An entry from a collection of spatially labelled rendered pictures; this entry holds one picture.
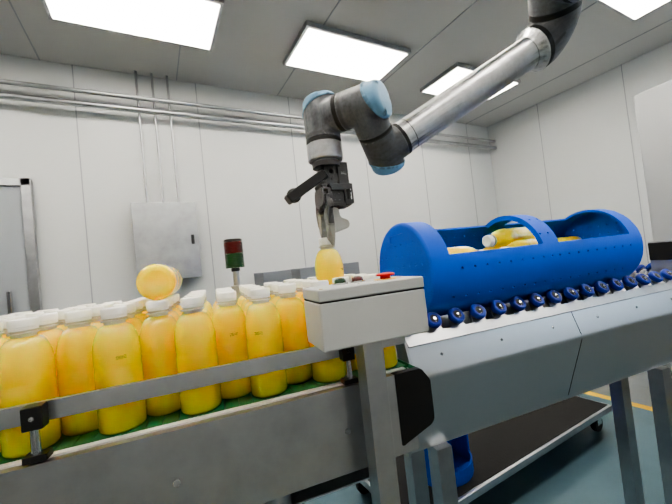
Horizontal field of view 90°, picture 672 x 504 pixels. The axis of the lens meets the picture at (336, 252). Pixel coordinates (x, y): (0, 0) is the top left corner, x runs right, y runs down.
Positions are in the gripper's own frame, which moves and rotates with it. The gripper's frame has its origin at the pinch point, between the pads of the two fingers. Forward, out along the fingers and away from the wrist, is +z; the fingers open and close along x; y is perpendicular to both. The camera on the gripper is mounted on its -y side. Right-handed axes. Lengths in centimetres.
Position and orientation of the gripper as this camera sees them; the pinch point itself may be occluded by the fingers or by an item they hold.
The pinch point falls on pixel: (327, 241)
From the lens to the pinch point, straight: 84.6
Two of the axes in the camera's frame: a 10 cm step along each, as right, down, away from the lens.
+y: 9.3, -0.9, 3.5
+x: -3.4, 0.7, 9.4
